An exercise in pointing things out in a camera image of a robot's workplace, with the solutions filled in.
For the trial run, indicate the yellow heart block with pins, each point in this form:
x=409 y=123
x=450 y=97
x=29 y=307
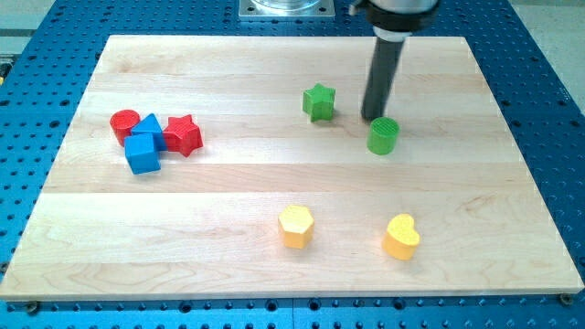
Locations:
x=401 y=238

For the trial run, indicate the blue triangle block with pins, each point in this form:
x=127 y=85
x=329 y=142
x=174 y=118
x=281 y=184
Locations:
x=150 y=124

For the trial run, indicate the wooden board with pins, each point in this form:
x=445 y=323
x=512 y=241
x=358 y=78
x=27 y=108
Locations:
x=206 y=226

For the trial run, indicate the blue cube block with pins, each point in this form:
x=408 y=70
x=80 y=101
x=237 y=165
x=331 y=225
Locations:
x=141 y=153

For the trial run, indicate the red cylinder block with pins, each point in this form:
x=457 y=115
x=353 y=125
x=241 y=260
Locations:
x=122 y=123

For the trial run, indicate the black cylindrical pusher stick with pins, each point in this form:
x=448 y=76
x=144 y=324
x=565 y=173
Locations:
x=384 y=63

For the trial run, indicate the yellow hexagon block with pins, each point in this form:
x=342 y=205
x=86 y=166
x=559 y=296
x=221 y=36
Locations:
x=296 y=223

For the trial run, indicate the green cylinder block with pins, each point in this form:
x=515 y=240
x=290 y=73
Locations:
x=383 y=135

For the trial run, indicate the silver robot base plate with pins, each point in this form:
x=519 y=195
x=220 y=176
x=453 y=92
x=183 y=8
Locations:
x=260 y=9

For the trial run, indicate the red star block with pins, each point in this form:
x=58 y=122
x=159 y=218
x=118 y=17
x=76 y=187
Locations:
x=182 y=135

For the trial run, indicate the blue perforated table plate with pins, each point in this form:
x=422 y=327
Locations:
x=45 y=86

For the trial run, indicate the green star block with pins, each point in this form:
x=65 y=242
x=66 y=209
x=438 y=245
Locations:
x=319 y=103

